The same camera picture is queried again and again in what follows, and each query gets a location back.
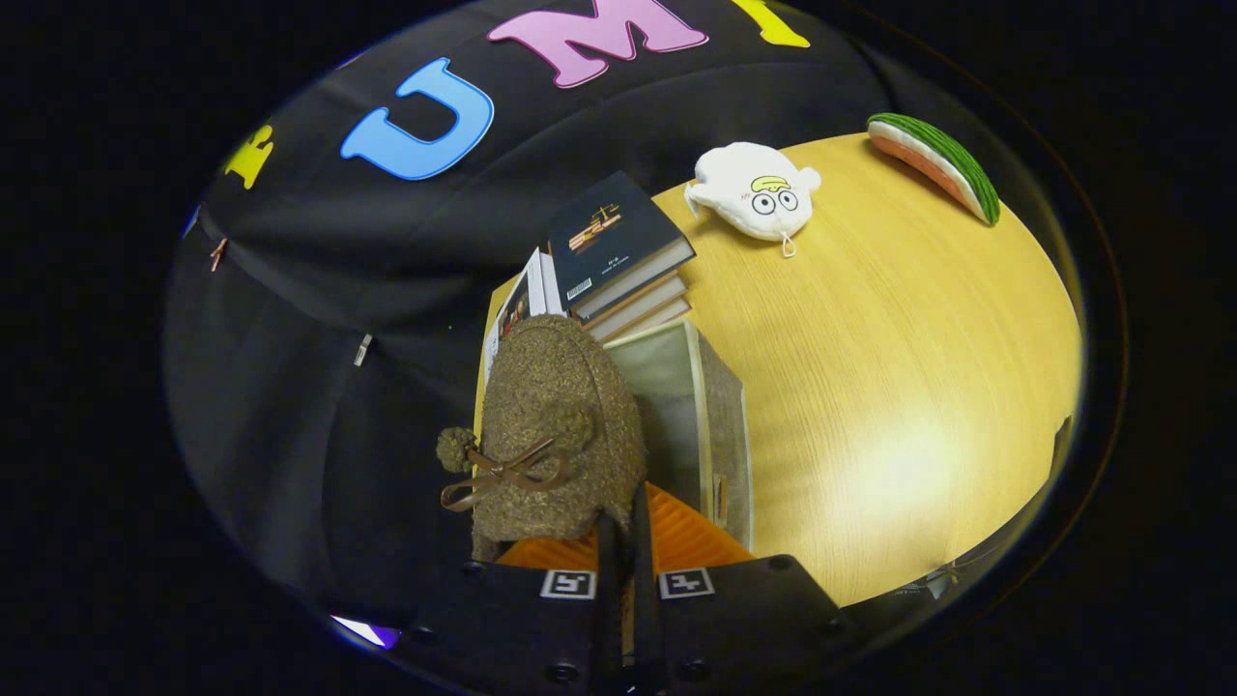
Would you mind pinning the white plush toy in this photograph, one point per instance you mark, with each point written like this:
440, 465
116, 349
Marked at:
744, 188

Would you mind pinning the red cloth clip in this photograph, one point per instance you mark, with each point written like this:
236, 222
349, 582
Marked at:
218, 254

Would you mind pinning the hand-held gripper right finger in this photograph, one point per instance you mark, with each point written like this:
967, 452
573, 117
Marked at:
645, 619

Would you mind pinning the tan hardcover book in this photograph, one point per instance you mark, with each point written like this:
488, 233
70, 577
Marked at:
657, 317
647, 295

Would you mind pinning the brown fuzzy shoe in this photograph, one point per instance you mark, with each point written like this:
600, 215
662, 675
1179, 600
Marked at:
551, 387

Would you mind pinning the lit screen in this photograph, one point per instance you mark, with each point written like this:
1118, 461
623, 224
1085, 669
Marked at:
367, 633

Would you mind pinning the black backdrop cloth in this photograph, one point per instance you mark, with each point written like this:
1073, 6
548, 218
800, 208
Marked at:
319, 387

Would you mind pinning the watermelon slice plush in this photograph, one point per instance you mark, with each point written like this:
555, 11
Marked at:
952, 164

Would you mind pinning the white portrait book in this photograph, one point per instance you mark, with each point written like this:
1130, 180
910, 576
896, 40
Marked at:
527, 300

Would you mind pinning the dark hardcover book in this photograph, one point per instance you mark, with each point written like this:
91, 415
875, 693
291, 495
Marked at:
609, 232

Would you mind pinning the silver cloth clip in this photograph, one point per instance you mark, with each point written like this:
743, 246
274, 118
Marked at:
362, 350

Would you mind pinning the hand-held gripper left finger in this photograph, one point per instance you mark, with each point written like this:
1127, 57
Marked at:
607, 619

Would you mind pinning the grey fabric storage box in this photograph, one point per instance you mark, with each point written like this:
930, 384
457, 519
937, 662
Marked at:
720, 435

